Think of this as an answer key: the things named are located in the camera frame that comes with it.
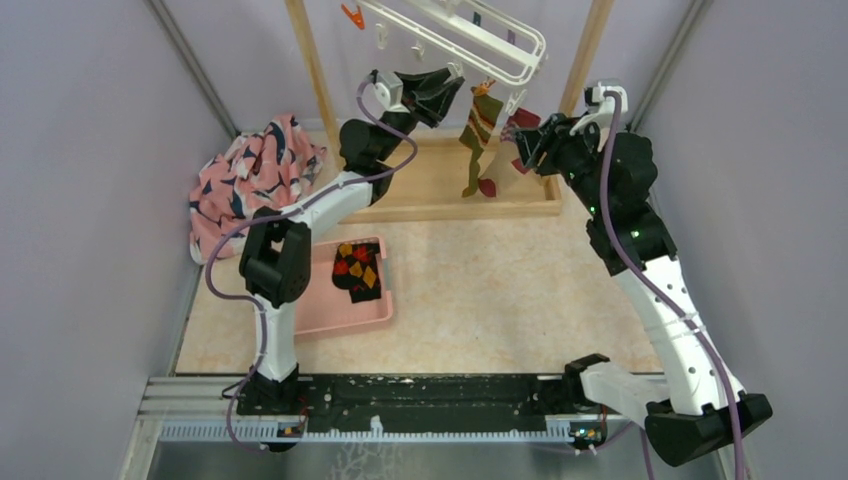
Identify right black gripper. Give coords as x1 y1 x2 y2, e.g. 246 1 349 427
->
512 110 608 217

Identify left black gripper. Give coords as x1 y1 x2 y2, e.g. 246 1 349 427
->
376 66 466 163

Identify orange clothes clip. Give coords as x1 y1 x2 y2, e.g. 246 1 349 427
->
341 2 366 31
472 78 496 97

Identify beige purple sock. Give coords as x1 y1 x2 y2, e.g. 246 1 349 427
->
479 108 541 198

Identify green striped sock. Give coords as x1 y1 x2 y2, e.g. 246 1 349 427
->
459 86 504 198

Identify white plastic clip hanger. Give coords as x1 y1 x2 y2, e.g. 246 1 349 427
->
349 1 547 95

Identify white clothes clip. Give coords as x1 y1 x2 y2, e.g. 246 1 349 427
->
504 89 527 116

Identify wooden hanger stand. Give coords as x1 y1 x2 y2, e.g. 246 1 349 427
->
284 0 615 225

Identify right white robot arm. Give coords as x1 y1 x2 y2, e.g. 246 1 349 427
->
513 114 773 466

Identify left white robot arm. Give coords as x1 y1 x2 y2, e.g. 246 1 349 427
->
234 68 465 414

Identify pink patterned cloth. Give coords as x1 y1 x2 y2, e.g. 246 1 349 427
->
188 114 327 265

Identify argyle patterned sock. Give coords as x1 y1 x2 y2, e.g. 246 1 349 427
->
331 242 382 304

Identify pink plastic basket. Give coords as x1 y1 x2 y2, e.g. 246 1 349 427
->
295 236 394 339

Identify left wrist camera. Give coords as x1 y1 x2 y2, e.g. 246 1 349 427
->
369 70 409 113

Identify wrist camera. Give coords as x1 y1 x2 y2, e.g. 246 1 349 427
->
369 70 409 113
569 79 628 152

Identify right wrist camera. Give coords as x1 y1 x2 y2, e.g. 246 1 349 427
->
569 79 628 152

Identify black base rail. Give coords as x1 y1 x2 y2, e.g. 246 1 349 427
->
158 372 631 454

